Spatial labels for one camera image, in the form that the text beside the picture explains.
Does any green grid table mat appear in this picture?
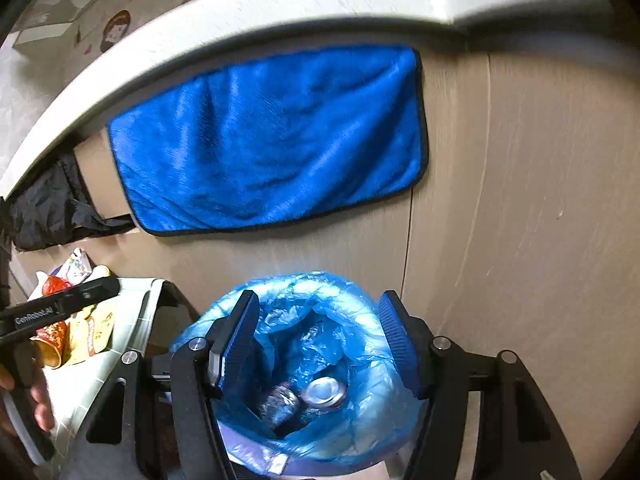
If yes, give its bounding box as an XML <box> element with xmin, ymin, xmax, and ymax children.
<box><xmin>36</xmin><ymin>278</ymin><xmax>164</xmax><ymax>479</ymax></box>

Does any grey kitchen countertop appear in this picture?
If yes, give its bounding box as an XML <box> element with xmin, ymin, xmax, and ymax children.
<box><xmin>1</xmin><ymin>0</ymin><xmax>620</xmax><ymax>197</ymax></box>

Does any colourful tissue packet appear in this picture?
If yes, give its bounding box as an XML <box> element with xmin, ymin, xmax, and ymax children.
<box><xmin>52</xmin><ymin>247</ymin><xmax>92</xmax><ymax>286</ymax></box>

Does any clear plastic wrapper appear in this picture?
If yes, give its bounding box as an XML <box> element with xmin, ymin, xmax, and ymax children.
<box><xmin>258</xmin><ymin>382</ymin><xmax>300</xmax><ymax>429</ymax></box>

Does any person left hand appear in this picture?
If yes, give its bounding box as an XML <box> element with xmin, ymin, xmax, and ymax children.
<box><xmin>0</xmin><ymin>364</ymin><xmax>55</xmax><ymax>434</ymax></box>

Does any blue hanging towel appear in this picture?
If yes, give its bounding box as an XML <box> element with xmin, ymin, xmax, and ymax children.
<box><xmin>106</xmin><ymin>44</ymin><xmax>428</xmax><ymax>236</ymax></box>

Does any black hanging cloth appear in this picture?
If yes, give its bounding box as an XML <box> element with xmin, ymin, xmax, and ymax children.
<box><xmin>1</xmin><ymin>151</ymin><xmax>134</xmax><ymax>252</ymax></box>

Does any gold foil wrapper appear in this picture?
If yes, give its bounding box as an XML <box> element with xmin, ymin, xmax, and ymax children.
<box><xmin>67</xmin><ymin>264</ymin><xmax>116</xmax><ymax>366</ymax></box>

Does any red crushed soda can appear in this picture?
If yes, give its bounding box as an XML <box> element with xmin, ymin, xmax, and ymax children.
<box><xmin>300</xmin><ymin>376</ymin><xmax>346</xmax><ymax>410</ymax></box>

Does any red snack wrapper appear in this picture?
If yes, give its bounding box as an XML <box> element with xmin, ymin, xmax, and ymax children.
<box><xmin>41</xmin><ymin>275</ymin><xmax>73</xmax><ymax>297</ymax></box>

